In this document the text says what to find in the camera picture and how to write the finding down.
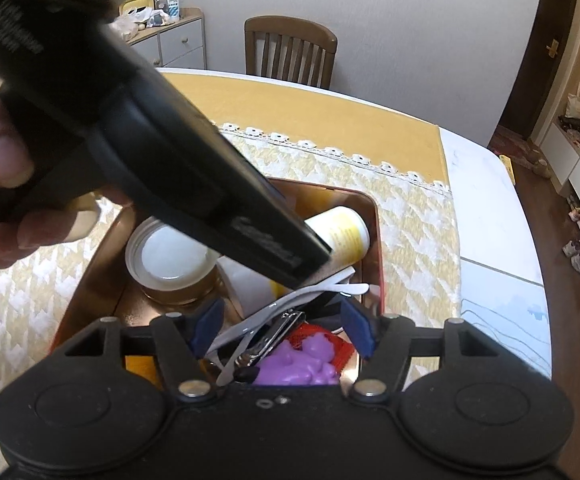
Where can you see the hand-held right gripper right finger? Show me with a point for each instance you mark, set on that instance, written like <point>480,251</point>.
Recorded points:
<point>357,327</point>

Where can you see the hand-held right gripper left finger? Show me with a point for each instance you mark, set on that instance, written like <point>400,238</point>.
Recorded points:
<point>209,322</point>

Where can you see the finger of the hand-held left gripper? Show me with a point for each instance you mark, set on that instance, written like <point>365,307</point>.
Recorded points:
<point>270,220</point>

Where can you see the red-rimmed golden tin box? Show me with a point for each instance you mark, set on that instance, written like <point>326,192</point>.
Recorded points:
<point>290,195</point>

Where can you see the white round sunglasses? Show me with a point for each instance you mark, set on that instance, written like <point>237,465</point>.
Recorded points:
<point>265,312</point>

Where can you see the silver nail clipper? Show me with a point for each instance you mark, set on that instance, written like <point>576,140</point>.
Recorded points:
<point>285,325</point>

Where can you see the white and yellow bottle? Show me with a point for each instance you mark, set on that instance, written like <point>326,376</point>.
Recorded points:
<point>342,235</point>

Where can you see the glass jar with white lid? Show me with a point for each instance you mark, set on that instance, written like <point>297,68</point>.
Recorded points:
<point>169,255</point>

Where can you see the white packet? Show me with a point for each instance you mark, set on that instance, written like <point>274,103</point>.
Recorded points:
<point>245,280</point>

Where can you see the red mesh bag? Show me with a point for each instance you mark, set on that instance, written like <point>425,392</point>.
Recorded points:
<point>302,332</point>

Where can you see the purple soft toy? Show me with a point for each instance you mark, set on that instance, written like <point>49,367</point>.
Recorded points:
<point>295,365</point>

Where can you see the grey drawer cabinet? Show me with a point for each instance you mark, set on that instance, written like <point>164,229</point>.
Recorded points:
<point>179,42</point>

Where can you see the yellow houndstooth lace-trimmed cloth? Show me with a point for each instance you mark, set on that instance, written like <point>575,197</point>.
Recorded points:
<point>410,240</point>

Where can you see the plain yellow table mat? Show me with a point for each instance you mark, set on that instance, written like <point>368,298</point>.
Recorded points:
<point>320,115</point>

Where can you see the white tube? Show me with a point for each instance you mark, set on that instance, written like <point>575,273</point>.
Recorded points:
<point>173,6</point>

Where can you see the pale blue printed mat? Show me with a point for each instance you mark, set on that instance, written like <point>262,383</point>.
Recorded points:
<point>500,310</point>

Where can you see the brown wooden chair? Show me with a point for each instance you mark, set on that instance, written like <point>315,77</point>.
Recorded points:
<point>290,35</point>

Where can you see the beige slipper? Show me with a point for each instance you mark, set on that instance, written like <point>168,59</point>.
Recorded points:
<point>542,167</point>

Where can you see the pink shoe pair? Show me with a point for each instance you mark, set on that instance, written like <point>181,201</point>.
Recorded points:
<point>577,215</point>

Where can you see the brown wooden door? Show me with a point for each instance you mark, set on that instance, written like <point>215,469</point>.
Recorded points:
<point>535,60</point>

